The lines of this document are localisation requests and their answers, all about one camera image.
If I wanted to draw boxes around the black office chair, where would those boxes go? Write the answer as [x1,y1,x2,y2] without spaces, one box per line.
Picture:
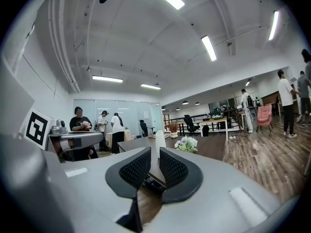
[183,114,200,137]
[138,119,150,138]

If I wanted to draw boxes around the black metal railing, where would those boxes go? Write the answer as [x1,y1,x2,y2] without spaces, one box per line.
[163,115,234,132]

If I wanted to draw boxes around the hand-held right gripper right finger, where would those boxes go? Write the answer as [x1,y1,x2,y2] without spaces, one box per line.
[158,147,204,204]

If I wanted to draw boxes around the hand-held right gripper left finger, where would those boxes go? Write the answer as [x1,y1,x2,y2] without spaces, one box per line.
[105,146,152,233]

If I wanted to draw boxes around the white ceiling pipes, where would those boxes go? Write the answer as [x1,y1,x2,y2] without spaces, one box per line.
[47,0,82,94]

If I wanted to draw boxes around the white and purple flowers bouquet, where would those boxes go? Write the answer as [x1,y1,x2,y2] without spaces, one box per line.
[174,135,199,154]

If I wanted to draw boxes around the dried plant in white pot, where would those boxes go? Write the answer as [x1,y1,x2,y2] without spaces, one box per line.
[167,120,180,139]

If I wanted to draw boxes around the pink armchair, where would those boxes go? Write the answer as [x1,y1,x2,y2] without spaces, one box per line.
[256,104,274,133]

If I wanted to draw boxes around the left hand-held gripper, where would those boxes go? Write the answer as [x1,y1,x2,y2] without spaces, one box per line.
[23,108,105,163]

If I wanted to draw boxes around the white-legged wooden table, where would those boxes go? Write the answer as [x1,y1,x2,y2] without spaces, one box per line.
[199,116,229,141]

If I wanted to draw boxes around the round table with beige cloth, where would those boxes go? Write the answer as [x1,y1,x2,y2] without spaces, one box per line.
[105,131,134,149]

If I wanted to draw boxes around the white ribbed vase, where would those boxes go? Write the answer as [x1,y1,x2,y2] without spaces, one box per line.
[155,130,167,159]

